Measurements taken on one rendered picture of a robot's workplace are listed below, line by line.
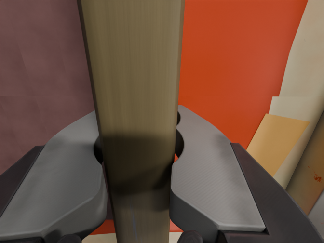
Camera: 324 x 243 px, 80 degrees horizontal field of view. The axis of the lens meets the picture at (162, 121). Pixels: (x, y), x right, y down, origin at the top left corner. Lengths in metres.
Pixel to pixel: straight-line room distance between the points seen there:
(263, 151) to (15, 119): 0.24
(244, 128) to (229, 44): 0.08
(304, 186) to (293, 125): 0.07
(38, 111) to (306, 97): 0.24
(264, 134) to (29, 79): 0.22
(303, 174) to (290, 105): 0.08
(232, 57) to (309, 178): 0.15
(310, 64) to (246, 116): 0.07
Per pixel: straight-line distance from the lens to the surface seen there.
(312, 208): 0.26
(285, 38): 0.19
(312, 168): 0.25
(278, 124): 0.22
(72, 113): 0.19
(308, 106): 0.23
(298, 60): 0.20
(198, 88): 0.17
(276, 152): 0.24
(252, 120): 0.20
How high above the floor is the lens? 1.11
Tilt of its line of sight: 60 degrees down
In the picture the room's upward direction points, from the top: 175 degrees clockwise
